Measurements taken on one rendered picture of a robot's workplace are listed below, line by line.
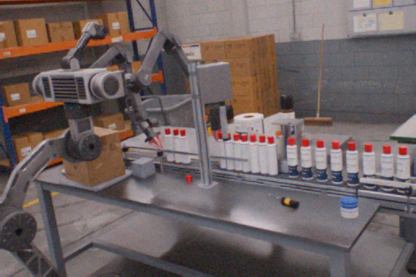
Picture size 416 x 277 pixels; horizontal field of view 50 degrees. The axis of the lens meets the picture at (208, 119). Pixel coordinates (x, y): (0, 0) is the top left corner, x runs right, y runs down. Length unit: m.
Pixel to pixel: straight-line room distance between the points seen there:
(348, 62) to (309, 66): 0.63
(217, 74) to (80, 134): 0.76
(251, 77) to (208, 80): 3.67
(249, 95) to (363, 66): 1.77
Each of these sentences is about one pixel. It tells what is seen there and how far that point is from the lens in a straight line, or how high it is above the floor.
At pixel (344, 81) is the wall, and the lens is 6.89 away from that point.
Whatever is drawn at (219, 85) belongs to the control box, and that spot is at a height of 1.37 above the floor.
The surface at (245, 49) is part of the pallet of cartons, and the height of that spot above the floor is 1.26.
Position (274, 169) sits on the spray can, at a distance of 2.32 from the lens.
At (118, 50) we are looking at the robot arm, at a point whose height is 1.57.
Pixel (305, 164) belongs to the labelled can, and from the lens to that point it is 2.22.
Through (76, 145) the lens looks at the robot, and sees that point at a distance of 2.32.
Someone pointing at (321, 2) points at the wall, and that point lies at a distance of 6.92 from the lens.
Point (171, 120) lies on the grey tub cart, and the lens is 4.95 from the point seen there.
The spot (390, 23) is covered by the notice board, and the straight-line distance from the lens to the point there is 6.45.
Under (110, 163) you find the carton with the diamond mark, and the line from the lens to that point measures 2.65.
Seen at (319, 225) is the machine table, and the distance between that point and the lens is 1.93.
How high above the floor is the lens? 1.71
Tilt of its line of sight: 13 degrees down
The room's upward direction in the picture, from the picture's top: 6 degrees counter-clockwise
